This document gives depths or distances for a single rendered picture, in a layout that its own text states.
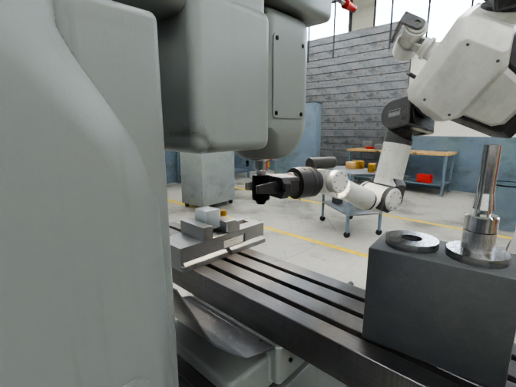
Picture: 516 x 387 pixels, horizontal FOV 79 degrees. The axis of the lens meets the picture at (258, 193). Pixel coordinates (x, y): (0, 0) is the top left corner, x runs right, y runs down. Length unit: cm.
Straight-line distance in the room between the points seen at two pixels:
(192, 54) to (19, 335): 42
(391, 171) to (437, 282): 60
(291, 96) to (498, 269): 50
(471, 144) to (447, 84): 720
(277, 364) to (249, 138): 50
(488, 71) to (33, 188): 94
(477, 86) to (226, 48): 66
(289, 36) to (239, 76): 20
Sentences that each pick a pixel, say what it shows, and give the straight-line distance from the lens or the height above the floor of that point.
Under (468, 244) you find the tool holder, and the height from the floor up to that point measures 120.
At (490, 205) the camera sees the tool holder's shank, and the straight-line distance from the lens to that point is 61.
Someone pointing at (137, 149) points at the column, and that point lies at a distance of 42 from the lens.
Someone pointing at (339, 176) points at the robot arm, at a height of 125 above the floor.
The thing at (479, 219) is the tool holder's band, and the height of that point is 124.
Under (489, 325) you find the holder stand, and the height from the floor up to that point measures 109.
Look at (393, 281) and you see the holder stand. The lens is 62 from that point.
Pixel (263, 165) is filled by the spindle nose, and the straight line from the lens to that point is 79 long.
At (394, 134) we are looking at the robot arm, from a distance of 115.
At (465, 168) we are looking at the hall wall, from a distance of 824.
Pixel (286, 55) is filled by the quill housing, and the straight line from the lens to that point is 74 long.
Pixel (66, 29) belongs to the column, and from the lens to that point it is 41.
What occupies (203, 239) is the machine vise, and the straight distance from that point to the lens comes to 95.
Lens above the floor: 138
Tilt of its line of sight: 12 degrees down
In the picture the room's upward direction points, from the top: straight up
